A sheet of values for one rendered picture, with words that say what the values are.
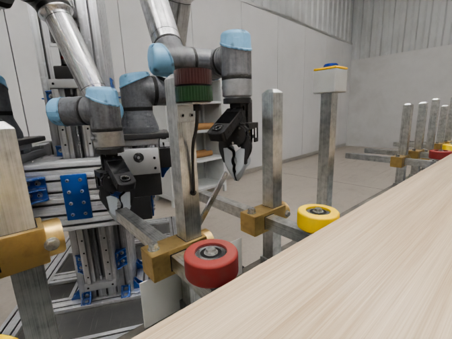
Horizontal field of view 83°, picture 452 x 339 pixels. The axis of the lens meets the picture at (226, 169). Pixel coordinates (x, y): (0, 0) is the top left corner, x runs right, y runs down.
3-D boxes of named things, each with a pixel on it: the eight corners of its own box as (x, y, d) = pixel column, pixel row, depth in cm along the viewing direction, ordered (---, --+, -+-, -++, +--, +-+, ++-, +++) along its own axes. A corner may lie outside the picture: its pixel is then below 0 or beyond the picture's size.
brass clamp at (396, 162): (388, 166, 126) (389, 156, 125) (397, 162, 135) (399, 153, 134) (402, 168, 122) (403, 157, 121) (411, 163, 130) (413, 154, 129)
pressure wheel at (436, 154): (440, 172, 119) (444, 148, 117) (453, 177, 112) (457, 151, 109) (422, 172, 121) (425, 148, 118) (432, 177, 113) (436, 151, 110)
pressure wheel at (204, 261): (179, 313, 41) (173, 247, 38) (218, 290, 46) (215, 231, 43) (208, 346, 35) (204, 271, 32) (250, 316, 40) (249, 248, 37)
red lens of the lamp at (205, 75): (167, 87, 42) (166, 72, 41) (198, 87, 45) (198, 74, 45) (187, 82, 37) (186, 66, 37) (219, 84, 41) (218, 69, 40)
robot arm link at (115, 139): (127, 130, 67) (93, 133, 62) (128, 148, 68) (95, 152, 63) (118, 130, 73) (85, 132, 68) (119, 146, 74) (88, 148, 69)
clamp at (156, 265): (142, 271, 48) (140, 247, 47) (202, 245, 57) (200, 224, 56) (155, 286, 44) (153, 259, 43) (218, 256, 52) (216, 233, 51)
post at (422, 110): (408, 187, 149) (418, 101, 139) (410, 185, 151) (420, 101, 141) (416, 188, 147) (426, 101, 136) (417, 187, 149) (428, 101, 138)
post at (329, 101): (313, 232, 87) (318, 93, 77) (320, 228, 90) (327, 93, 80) (325, 237, 83) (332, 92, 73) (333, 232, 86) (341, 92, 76)
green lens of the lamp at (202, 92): (169, 102, 42) (167, 88, 42) (199, 102, 46) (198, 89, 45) (188, 100, 38) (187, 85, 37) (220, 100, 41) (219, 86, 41)
